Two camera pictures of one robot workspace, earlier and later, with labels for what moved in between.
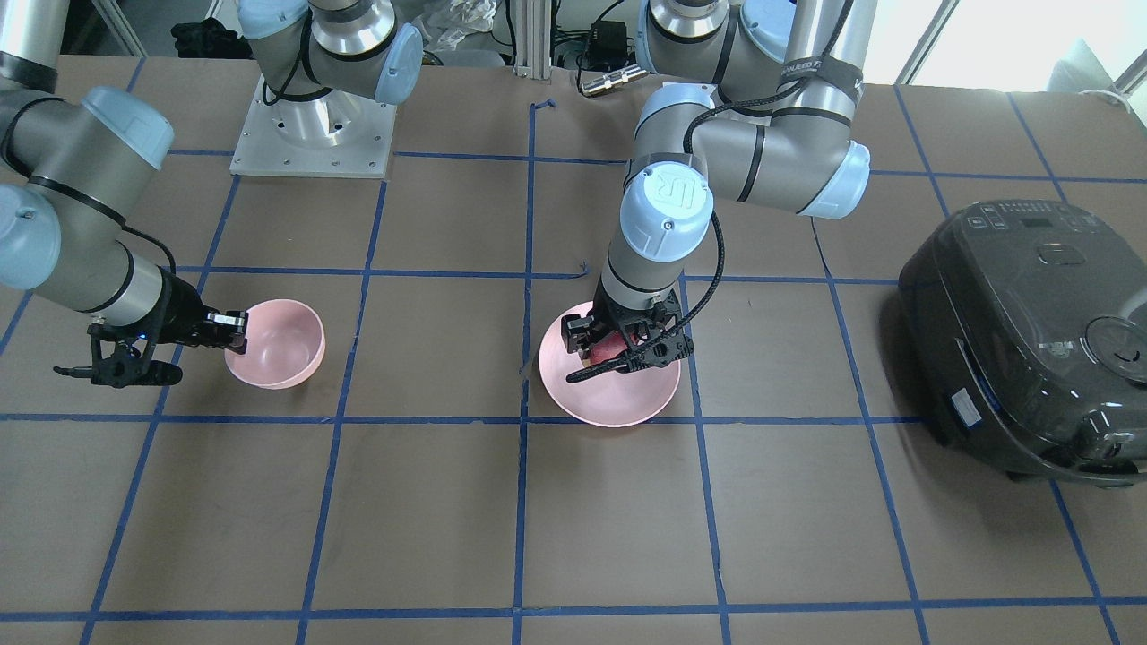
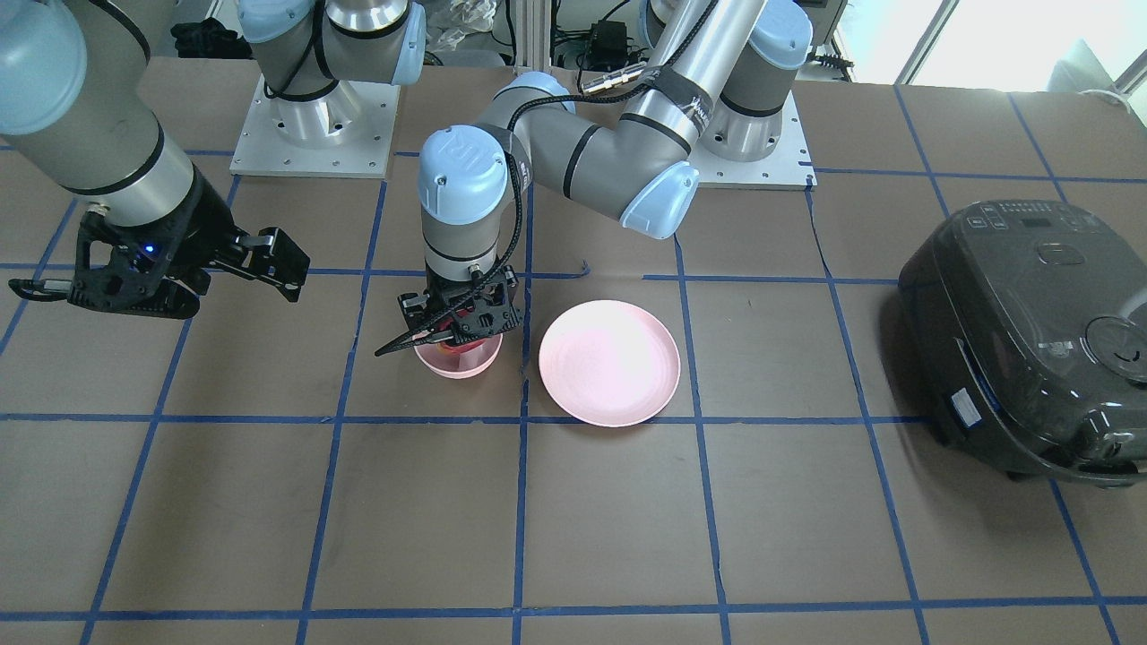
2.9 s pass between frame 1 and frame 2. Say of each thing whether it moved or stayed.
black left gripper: moved
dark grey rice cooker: stayed
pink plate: stayed
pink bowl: moved
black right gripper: moved
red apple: moved
